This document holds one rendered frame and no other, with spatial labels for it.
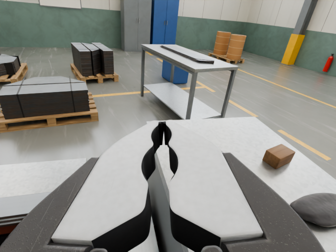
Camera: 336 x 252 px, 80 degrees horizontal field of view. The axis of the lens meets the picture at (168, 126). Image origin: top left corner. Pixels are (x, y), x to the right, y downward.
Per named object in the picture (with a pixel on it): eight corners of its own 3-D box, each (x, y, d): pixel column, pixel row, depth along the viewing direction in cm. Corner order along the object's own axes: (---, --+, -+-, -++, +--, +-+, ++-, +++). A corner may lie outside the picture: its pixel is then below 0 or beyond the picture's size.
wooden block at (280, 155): (275, 169, 73) (280, 159, 71) (261, 160, 78) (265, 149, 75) (290, 162, 78) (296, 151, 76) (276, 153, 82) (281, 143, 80)
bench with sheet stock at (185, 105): (140, 95, 397) (141, 42, 347) (170, 92, 429) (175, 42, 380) (184, 138, 279) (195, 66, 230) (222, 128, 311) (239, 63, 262)
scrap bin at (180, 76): (161, 76, 518) (163, 53, 489) (176, 76, 535) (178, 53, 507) (171, 84, 471) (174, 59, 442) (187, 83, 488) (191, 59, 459)
